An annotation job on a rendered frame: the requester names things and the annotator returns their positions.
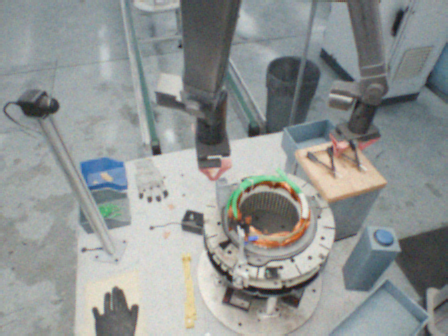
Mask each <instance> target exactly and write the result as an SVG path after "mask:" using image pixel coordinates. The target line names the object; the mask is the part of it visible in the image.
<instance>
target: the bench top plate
mask: <svg viewBox="0 0 448 336"><path fill-rule="evenodd" d="M282 136H283V132H280V133H276V134H268V135H265V136H257V137H253V138H249V139H242V140H239V141H231V142H229V143H230V147H231V156H229V157H225V158H221V156H208V158H221V159H226V158H231V162H232V167H231V168H230V169H229V170H228V171H226V172H225V173H223V174H222V175H221V176H220V177H223V176H227V178H231V177H232V176H234V173H236V174H235V175H237V174H239V173H243V172H246V173H247V174H251V173H253V170H263V171H264V175H265V170H269V169H270V167H271V170H273V171H276V168H279V165H280V163H281V166H280V169H281V171H283V172H284V168H285V165H286V158H287V156H286V153H285V152H284V151H283V149H282V148H281V141H282ZM148 158H152V161H153V163H154V166H155V167H156V168H157V169H158V170H159V172H160V173H161V175H162V178H163V181H164V186H165V187H166V188H167V191H168V193H169V195H168V196H167V197H165V196H164V195H163V193H162V190H161V189H160V188H158V189H159V193H160V195H161V198H162V200H161V202H157V200H156V198H155V196H154V192H153V190H151V191H152V203H148V202H147V195H146V191H145V192H144V197H143V198H142V199H140V198H139V191H138V190H137V186H136V183H135V174H136V173H137V169H136V167H135V164H134V163H135V162H136V161H141V160H143V159H145V158H141V159H137V160H134V161H127V162H125V168H126V170H127V179H128V184H129V185H128V189H127V190H122V191H121V192H127V193H128V198H129V200H130V208H131V215H132V220H131V225H127V226H124V227H120V228H114V229H111V230H109V232H110V235H111V236H112V237H116V238H120V239H125V240H128V243H127V246H126V248H125V252H124V253H123V257H122V258H121V260H120V264H113V263H108V262H99V261H95V260H93V257H94V256H95V252H96V251H97V250H98V249H97V250H87V251H86V252H81V249H82V248H83V247H87V249H95V248H96V247H99V245H100V242H99V240H98V237H97V236H96V235H95V233H92V234H87V233H86V231H85V230H84V229H83V227H82V226H81V225H79V224H78V253H77V275H76V318H75V336H79V325H80V324H82V323H84V296H83V284H86V283H89V282H94V281H96V280H99V279H104V278H106V277H112V276H114V275H117V274H122V273H124V272H129V271H132V270H134V269H138V270H139V275H140V285H141V290H142V300H143V305H144V310H145V320H146V324H147V334H148V336H156V335H157V336H199V335H201V336H205V335H206V333H209V334H210V335H211V336H243V335H241V334H239V333H236V332H234V331H232V330H231V329H229V328H227V327H226V326H224V325H223V324H221V323H220V322H219V321H218V320H217V319H216V318H215V317H214V316H213V315H212V314H211V312H210V311H209V309H208V308H207V307H206V305H205V304H204V301H203V299H202V296H201V294H200V292H199V286H198V282H197V267H198V262H199V257H200V255H201V252H202V250H203V249H204V244H203V236H202V235H197V234H194V233H189V232H187V231H184V230H182V226H181V225H179V224H169V225H170V226H169V225H167V224H168V223H173V222H174V223H180V224H181V221H182V218H183V217H184V214H185V212H186V210H187V209H188V210H194V211H197V212H199V213H204V210H205V208H206V203H207V202H208V200H209V198H210V196H211V194H212V195H215V196H216V181H209V178H207V177H206V176H205V175H204V174H203V173H201V172H200V171H199V170H198V166H197V161H196V160H195V159H196V158H197V154H196V149H195V148H193V149H189V150H186V151H178V152H174V153H167V154H163V155H159V156H152V157H148ZM271 163H272V166H271ZM161 204H162V205H161ZM170 204H172V205H174V209H173V210H169V208H168V207H167V205H170ZM161 206H162V208H161ZM164 207H165V208H164ZM162 211H163V212H162ZM165 213H166V214H167V215H166V214H165ZM169 219H170V220H169ZM168 220H169V222H168ZM157 225H166V226H164V227H157V228H154V230H150V226H154V227H155V226H157ZM174 227H175V228H174ZM169 228H170V230H169ZM364 229H365V228H364V226H363V225H362V226H361V227H360V228H359V231H358V232H357V235H355V236H353V237H348V238H346V239H344V240H339V241H337V242H332V247H331V248H330V254H329V257H328V260H327V264H326V265H325V268H324V269H323V271H322V293H321V296H320V301H319V303H318V304H317V307H316V309H315V311H314V313H313V314H312V316H310V319H308V321H306V322H305V323H304V324H303V326H300V328H298V329H296V330H295V331H293V332H291V333H288V334H286V335H285V336H325V335H326V334H327V333H328V332H329V331H330V330H331V329H332V328H333V327H334V326H335V325H336V324H337V323H339V321H341V320H342V318H344V316H346V315H347V313H349V312H350V311H352V309H354V307H355V306H357V304H359V302H360V301H362V300H363V299H364V298H365V297H366V296H367V295H368V294H369V293H370V292H371V291H372V290H374V286H372V287H371V289H370V290H369V292H366V291H347V290H345V284H344V280H343V277H342V267H343V266H344V264H345V262H346V261H347V258H348V257H349V256H350V253H351V252H352V250H353V248H354V246H355V245H356V244H357V241H358V240H359V237H360V236H361V235H362V232H363V231H364ZM164 232H172V233H171V234H170V235H169V237H167V240H165V238H164V237H163V235H164ZM201 236H202V237H201ZM183 242H184V243H183ZM172 246H173V247H172ZM162 247H163V248H162ZM174 247H175V248H176V249H175V248H174ZM195 250H196V251H195ZM194 251H195V252H194ZM180 252H181V253H180ZM187 252H190V254H191V258H192V262H189V266H190V271H191V276H192V286H193V291H194V302H195V306H196V311H197V320H194V326H195V328H188V329H186V328H185V323H184V316H185V311H184V302H185V301H187V293H186V287H185V282H184V270H183V265H182V255H181V254H182V253H185V256H187ZM197 252H198V253H197ZM161 258H162V259H161ZM167 267H168V268H167ZM83 269H84V270H85V271H83ZM167 275H168V276H167ZM165 276H166V277H165ZM170 285H171V286H170ZM165 289H167V290H168V289H169V290H168V291H167V290H165ZM170 289H171V290H170ZM168 294H169V295H168ZM166 297H168V298H166ZM178 298H179V299H178ZM174 299H175V300H174ZM167 303H168V304H167ZM169 308H171V309H169ZM156 328H157V329H156ZM155 329H156V330H155ZM159 329H160V330H159ZM170 329H171V331H170ZM152 331H153V332H152ZM154 331H155V332H157V333H155V332H154ZM165 331H166V332H165ZM196 333H197V334H199V335H197V334H196Z"/></svg>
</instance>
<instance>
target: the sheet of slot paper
mask: <svg viewBox="0 0 448 336"><path fill-rule="evenodd" d="M115 286H118V287H119V289H123V292H124V293H125V297H126V299H127V302H128V307H129V309H130V307H131V306H132V305H133V304H138V305H139V313H138V323H137V327H136V331H135V336H148V334H147V324H146V320H145V310H144V305H143V300H142V290H141V285H140V275H139V270H138V269H134V270H132V271H129V272H124V273H122V274H117V275H114V276H112V277H106V278H104V279H99V280H96V281H94V282H89V283H86V284H83V296H84V323H82V324H80V325H79V336H96V332H95V326H94V323H95V319H94V317H93V313H92V308H93V306H97V307H98V310H99V312H100V313H101V314H102V313H104V311H103V301H104V295H105V293H106V292H107V291H110V293H111V301H110V302H111V310H113V308H112V289H113V287H115Z"/></svg>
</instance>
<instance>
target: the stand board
mask: <svg viewBox="0 0 448 336"><path fill-rule="evenodd" d="M331 145H333V143H332V142H329V143H323V144H320V145H317V146H311V147H308V148H302V149H299V150H296V151H295V158H296V159H297V160H298V162H299V163H300V166H302V168H303V170H304V171H305V173H306V174H307V175H308V177H309V178H310V181H312V183H313V185H314V186H315V188H316V189H317V190H318V192H319V193H320V195H321V196H322V198H324V199H325V201H326V203H333V202H335V201H338V200H343V199H346V198H351V197H353V196H356V195H361V194H363V193H368V192H371V191H374V190H379V189H381V188H385V186H386V183H387V181H386V180H385V179H384V178H383V177H382V176H381V175H380V173H379V172H378V171H377V170H376V169H375V168H374V166H372V164H371V163H370V162H369V161H368V160H367V158H365V156H364V155H363V154H362V153H361V152H360V150H359V149H358V148H357V147H356V148H357V155H358V158H359V161H362V165H363V166H364V167H365V168H367V171H366V170H365V169H364V168H362V166H360V170H361V171H362V172H360V171H359V170H358V168H357V167H355V168H352V162H350V161H348V160H347V159H345V158H343V157H342V156H338V157H337V158H336V157H335V155H334V152H333V151H332V153H333V161H334V165H335V171H337V172H338V173H340V176H342V178H340V176H338V175H337V174H336V173H335V178H336V179H335V178H333V175H332V173H330V174H328V175H325V170H326V168H324V167H323V166H320V164H318V163H315V162H313V161H312V160H311V159H310V158H303V154H306V153H307V151H310V152H311V153H313V152H315V151H321V150H324V149H326V148H327V146H331ZM342 153H344V154H345V155H346V156H348V157H350V158H352V159H353V160H355V156H353V155H352V153H353V152H352V149H351V148H347V149H346V150H345V151H343V152H342ZM353 154H354V153H353ZM316 157H317V158H318V160H319V161H321V162H323V163H325V164H326V165H327V166H329V167H330V168H331V165H330V162H329V161H330V158H329V156H328V153H323V154H320V155H318V156H316Z"/></svg>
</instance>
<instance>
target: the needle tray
mask: <svg viewBox="0 0 448 336"><path fill-rule="evenodd" d="M430 318H432V316H430V315H429V314H428V313H427V312H426V311H425V310H423V308H421V307H420V306H419V305H418V304H417V303H416V302H415V301H413V299H411V298H410V297H409V296H408V295H407V294H406V293H405V292H403V291H402V290H401V289H400V288H399V287H398V286H396V284H394V282H393V281H391V280H390V279H389V278H388V277H386V279H384V280H383V281H381V283H380V284H379V285H378V286H376V288H375V289H374V290H372V291H371V292H370V293H369V294H368V295H367V296H366V297H365V298H364V299H363V300H362V301H360V302H359V304H357V306H355V307H354V309H352V311H350V312H349V313H347V315H346V316H344V318H342V320H341V321H339V323H337V324H336V325H335V326H334V327H333V328H332V329H331V330H330V331H329V332H328V333H327V334H326V335H325V336H415V335H417V334H418V333H419V331H420V330H421V329H422V328H423V327H424V326H425V324H426V323H428V321H429V320H430Z"/></svg>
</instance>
